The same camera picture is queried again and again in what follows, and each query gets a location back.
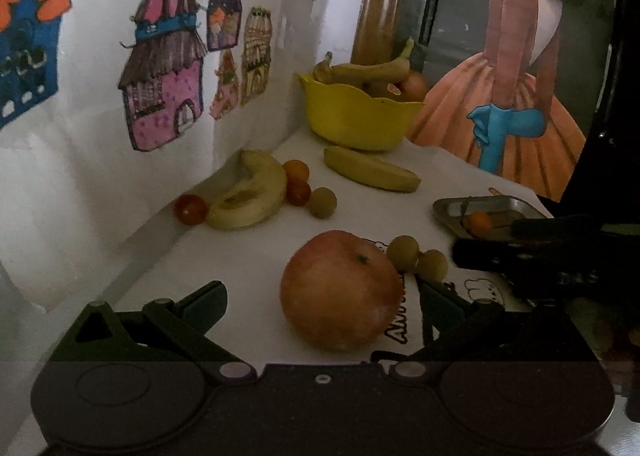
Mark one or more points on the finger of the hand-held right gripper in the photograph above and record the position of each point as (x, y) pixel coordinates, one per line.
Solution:
(545, 226)
(500, 258)

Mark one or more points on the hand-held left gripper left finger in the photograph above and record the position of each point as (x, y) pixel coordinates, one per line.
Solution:
(205, 303)

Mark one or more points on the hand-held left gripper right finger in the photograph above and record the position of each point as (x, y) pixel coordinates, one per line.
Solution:
(442, 308)

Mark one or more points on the orange cherry tomato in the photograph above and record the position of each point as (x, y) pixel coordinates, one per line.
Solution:
(480, 224)
(296, 170)

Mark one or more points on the metal tray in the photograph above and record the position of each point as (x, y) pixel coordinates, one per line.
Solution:
(505, 208)

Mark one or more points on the green grape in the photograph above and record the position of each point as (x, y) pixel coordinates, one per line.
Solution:
(403, 252)
(432, 264)
(322, 202)

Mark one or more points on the red cherry tomato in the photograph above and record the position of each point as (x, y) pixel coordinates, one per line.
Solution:
(298, 193)
(190, 209)

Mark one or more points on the large red apple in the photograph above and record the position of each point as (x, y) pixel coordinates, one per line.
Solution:
(340, 291)

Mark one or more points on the peeled banana piece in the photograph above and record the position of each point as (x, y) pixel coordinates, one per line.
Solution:
(255, 196)

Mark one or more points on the small red apple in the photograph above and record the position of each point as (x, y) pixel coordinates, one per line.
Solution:
(414, 87)

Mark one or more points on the yellow plastic bowl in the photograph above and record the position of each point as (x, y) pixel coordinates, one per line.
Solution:
(355, 115)

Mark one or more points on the brown fruit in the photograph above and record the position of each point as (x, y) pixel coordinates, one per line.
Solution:
(382, 88)

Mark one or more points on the long yellow banana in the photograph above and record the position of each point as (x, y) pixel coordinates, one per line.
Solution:
(372, 71)

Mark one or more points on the house drawings paper sheet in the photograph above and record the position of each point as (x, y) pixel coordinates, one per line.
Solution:
(125, 85)

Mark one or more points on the short yellow banana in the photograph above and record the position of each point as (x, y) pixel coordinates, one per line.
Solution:
(322, 69)

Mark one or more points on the wall poster of orange dress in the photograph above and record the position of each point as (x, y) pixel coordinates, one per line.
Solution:
(520, 85)

